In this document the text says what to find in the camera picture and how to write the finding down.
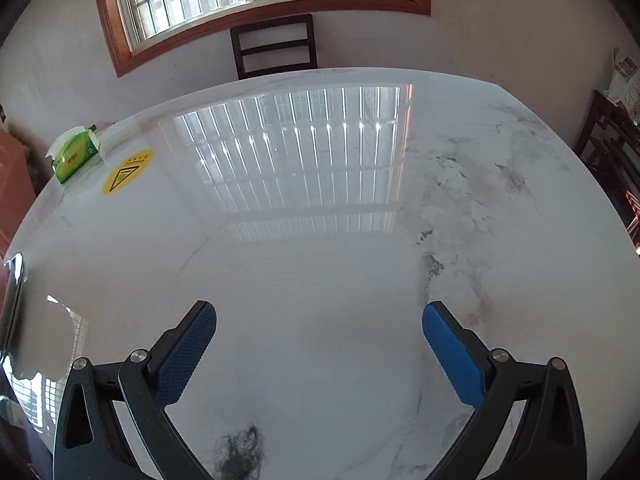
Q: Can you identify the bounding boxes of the yellow warning sticker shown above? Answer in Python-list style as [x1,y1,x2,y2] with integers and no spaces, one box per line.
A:
[103,150,153,195]

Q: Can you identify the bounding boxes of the dark wooden chair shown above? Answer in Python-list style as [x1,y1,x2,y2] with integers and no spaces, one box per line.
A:
[230,13,318,80]

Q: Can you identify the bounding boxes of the green tissue pack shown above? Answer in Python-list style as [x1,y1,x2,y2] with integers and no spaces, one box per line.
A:
[46,125,100,184]

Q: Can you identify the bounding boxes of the dark wooden side cabinet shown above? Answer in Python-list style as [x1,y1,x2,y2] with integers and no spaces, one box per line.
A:
[574,90,639,252]

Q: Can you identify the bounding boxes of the pink cloth covered furniture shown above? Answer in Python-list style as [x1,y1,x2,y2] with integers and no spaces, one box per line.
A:
[0,131,36,257]

